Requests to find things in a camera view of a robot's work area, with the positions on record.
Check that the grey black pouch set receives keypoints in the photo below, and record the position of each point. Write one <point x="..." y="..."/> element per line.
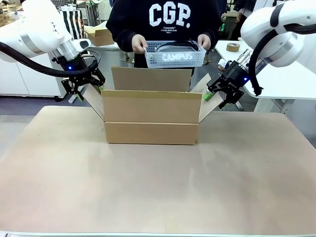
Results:
<point x="172" y="47"/>

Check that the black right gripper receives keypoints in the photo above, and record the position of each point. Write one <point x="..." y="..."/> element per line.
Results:
<point x="237" y="74"/>

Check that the small open cardboard box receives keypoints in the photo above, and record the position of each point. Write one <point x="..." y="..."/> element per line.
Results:
<point x="102" y="38"/>

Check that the white background desk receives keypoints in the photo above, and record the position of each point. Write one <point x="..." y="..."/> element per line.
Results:
<point x="108" y="47"/>

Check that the background person dark clothes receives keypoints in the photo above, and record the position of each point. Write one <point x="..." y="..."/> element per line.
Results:
<point x="208" y="60"/>

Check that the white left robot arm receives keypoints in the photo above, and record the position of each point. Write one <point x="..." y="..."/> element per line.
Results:
<point x="37" y="29"/>

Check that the person's black CGP sweatshirt torso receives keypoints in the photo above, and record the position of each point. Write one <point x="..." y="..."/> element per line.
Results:
<point x="168" y="37"/>

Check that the white cabinet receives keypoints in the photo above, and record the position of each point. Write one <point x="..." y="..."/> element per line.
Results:
<point x="24" y="81"/>

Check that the person's right forearm black sleeve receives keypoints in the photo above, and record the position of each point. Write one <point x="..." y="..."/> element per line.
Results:
<point x="124" y="42"/>

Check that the person's left hand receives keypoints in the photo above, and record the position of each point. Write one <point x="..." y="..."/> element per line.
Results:
<point x="205" y="42"/>

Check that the brown packing tape roll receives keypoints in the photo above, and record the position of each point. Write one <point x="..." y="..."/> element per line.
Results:
<point x="233" y="50"/>

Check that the black white striped bag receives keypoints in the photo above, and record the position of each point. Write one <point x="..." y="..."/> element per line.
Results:
<point x="72" y="24"/>

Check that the white table with metal legs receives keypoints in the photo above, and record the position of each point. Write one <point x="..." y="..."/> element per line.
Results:
<point x="271" y="82"/>

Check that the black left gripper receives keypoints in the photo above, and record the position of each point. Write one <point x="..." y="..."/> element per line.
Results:
<point x="71" y="65"/>

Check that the person's left forearm black sleeve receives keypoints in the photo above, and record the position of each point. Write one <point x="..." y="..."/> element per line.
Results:
<point x="214" y="39"/>

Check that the person's right hand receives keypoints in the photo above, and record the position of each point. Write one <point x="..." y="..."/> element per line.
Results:
<point x="138" y="44"/>

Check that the brown cardboard shipping box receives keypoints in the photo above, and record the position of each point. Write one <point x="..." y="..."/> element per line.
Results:
<point x="150" y="111"/>

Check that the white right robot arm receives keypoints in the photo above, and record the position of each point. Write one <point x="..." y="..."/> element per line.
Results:
<point x="284" y="14"/>

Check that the white plastic CAMPUS basket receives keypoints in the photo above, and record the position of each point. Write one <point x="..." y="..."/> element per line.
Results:
<point x="172" y="59"/>

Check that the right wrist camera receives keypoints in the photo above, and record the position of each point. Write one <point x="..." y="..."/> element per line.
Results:
<point x="223" y="64"/>

